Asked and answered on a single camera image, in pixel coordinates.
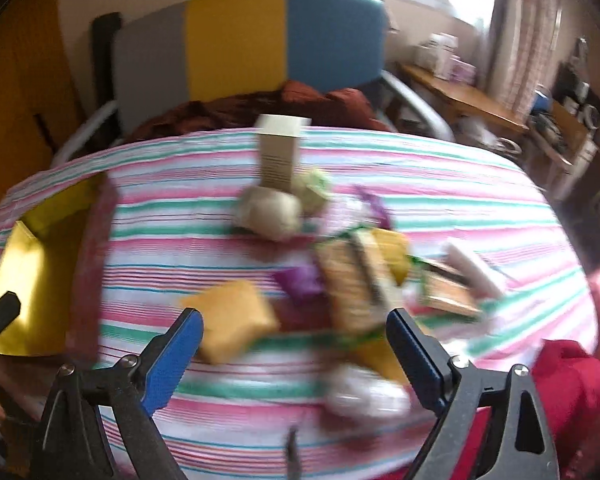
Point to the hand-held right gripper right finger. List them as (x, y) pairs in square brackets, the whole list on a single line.
[(412, 355)]

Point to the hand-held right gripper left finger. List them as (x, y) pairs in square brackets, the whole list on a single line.
[(180, 345)]

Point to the gold tin box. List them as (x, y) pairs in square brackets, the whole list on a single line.
[(25, 285)]

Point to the white ball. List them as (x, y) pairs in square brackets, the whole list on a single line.
[(367, 392)]

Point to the white soap bar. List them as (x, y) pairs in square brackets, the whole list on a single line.
[(475, 270)]

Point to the purple candy wrapper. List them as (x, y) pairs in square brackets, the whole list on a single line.
[(375, 207), (300, 285)]

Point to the pink white packet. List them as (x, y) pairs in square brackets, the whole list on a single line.
[(350, 212)]

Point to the beige bundle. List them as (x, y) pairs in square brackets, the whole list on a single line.
[(267, 212)]

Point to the small green box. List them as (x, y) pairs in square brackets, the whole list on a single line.
[(312, 192)]

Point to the cream tall carton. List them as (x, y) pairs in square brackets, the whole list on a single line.
[(280, 155)]

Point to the striped tablecloth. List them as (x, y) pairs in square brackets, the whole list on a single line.
[(180, 230)]

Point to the wooden wardrobe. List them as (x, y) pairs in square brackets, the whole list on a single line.
[(15, 85)]

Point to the wooden side desk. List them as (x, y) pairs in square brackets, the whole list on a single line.
[(460, 95)]

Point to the brown cloth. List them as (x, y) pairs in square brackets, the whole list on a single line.
[(300, 105)]

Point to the purple floral tissue box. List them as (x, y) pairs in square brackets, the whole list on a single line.
[(462, 72)]

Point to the cluttered side shelf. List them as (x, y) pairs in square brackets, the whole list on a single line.
[(570, 110)]

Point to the white carton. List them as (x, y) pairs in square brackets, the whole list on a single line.
[(432, 55)]

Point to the grey yellow blue chair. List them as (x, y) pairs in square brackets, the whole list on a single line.
[(235, 40)]

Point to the patterned curtain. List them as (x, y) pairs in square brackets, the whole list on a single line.
[(522, 35)]

